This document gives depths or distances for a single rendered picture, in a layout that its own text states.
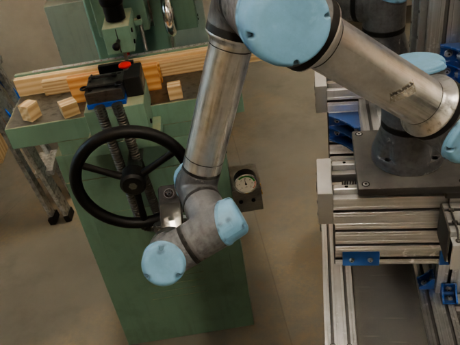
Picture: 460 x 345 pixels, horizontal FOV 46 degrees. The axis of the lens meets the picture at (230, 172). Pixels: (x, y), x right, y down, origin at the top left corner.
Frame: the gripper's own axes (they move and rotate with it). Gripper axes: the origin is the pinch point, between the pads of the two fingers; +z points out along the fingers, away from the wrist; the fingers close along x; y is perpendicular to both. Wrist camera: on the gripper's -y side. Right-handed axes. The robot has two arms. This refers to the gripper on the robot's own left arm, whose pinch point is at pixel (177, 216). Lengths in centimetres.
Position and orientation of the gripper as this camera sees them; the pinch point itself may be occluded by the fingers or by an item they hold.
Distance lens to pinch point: 126.7
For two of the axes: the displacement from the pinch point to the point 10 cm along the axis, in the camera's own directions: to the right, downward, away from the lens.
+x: 9.9, -1.6, 0.0
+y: 1.6, 9.8, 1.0
